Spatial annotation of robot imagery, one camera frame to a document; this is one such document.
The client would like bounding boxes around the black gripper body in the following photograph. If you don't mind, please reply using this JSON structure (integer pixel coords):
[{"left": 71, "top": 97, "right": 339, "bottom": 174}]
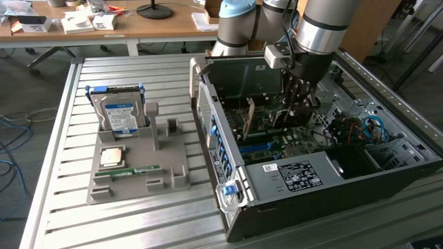
[{"left": 289, "top": 51, "right": 335, "bottom": 85}]

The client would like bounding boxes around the graphics card with metal bracket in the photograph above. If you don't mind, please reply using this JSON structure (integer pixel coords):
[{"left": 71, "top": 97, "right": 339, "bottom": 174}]
[{"left": 242, "top": 97, "right": 315, "bottom": 142}]

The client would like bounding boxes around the green motherboard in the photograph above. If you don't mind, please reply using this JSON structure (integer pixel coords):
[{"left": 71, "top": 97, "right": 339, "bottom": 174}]
[{"left": 221, "top": 93, "right": 330, "bottom": 165}]

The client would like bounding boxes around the installed dark RAM stick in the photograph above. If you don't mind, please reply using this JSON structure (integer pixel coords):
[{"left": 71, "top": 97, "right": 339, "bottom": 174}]
[{"left": 249, "top": 131, "right": 290, "bottom": 140}]

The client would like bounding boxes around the blue expansion slot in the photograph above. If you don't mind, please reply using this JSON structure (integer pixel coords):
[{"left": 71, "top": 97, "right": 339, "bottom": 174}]
[{"left": 238, "top": 143, "right": 277, "bottom": 154}]

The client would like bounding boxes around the wooden cabinet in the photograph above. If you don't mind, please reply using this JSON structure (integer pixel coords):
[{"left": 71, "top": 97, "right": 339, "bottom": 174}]
[{"left": 298, "top": 0, "right": 405, "bottom": 63}]

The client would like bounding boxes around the grey power supply unit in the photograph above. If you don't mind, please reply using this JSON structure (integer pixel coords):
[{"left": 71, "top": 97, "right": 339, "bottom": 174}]
[{"left": 245, "top": 151, "right": 347, "bottom": 202}]

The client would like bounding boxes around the white paper stack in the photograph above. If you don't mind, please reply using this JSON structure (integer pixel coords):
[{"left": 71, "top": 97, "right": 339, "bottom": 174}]
[{"left": 191, "top": 12, "right": 219, "bottom": 32}]

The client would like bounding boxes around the black open PC case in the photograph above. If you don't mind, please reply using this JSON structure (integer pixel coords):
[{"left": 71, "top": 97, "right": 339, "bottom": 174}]
[{"left": 190, "top": 47, "right": 443, "bottom": 243}]

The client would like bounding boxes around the brown cardboard box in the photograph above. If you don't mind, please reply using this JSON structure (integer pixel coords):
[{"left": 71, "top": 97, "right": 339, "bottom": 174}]
[{"left": 205, "top": 0, "right": 223, "bottom": 24}]

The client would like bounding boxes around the blue case latch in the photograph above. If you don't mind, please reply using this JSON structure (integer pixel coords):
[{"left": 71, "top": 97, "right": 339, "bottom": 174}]
[{"left": 221, "top": 183, "right": 241, "bottom": 197}]

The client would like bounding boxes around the grey parts rack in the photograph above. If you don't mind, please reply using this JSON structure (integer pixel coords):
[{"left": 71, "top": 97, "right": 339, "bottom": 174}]
[{"left": 86, "top": 102, "right": 193, "bottom": 205}]

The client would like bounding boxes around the hard disk in blue caddy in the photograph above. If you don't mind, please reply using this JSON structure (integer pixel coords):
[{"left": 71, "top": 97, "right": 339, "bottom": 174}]
[{"left": 84, "top": 82, "right": 146, "bottom": 139}]

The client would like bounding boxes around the black lamp base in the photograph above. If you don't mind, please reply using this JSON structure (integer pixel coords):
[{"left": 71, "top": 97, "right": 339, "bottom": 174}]
[{"left": 136, "top": 0, "right": 174, "bottom": 20}]

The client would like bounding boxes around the green RAM stick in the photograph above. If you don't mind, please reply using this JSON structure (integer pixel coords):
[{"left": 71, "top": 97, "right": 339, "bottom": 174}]
[{"left": 95, "top": 165, "right": 162, "bottom": 178}]

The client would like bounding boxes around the wooden desk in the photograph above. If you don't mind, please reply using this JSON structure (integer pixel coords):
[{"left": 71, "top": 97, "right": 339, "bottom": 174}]
[{"left": 0, "top": 0, "right": 318, "bottom": 57}]

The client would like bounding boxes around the silver CPU chip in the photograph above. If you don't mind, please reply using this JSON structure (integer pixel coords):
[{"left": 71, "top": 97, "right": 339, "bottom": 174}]
[{"left": 99, "top": 148, "right": 124, "bottom": 168}]

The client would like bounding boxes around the orange paper item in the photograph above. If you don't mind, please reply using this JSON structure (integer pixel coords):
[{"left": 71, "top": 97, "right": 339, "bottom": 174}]
[{"left": 106, "top": 5, "right": 130, "bottom": 17}]

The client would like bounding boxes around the small white labelled box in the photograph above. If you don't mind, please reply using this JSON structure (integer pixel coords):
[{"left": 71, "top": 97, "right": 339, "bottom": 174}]
[{"left": 92, "top": 15, "right": 118, "bottom": 31}]

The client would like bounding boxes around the white flat box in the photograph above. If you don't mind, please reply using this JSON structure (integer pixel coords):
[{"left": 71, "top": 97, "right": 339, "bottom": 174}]
[{"left": 62, "top": 12, "right": 95, "bottom": 35}]

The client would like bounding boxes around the white tape roll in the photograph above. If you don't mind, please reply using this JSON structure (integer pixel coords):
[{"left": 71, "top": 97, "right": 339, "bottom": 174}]
[{"left": 67, "top": 16, "right": 91, "bottom": 28}]

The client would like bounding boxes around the black and white box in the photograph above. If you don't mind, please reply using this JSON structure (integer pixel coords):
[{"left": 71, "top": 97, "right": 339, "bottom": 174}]
[{"left": 16, "top": 15, "right": 52, "bottom": 33}]

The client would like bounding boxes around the clear plastic bag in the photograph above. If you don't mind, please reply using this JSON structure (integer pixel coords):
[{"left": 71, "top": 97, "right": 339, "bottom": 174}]
[{"left": 0, "top": 0, "right": 38, "bottom": 17}]

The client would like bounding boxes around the black camera cable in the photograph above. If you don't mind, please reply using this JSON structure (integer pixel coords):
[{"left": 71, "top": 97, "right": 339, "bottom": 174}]
[{"left": 281, "top": 0, "right": 302, "bottom": 70}]

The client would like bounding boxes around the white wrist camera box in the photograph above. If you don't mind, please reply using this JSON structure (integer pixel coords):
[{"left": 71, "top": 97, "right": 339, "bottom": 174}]
[{"left": 265, "top": 43, "right": 297, "bottom": 70}]

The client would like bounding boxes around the orange wire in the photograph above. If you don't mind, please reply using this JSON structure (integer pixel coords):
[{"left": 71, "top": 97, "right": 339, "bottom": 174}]
[{"left": 347, "top": 121, "right": 365, "bottom": 144}]

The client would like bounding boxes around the blue wire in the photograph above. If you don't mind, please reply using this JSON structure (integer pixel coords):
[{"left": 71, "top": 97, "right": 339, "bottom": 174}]
[{"left": 361, "top": 115, "right": 390, "bottom": 144}]

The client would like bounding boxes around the white floor cable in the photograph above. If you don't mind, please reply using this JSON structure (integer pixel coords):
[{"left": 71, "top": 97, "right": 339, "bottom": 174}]
[{"left": 0, "top": 107, "right": 59, "bottom": 123}]

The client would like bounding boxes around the blue floor cable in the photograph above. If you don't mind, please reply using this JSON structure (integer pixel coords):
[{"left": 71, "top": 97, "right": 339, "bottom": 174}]
[{"left": 0, "top": 118, "right": 34, "bottom": 221}]

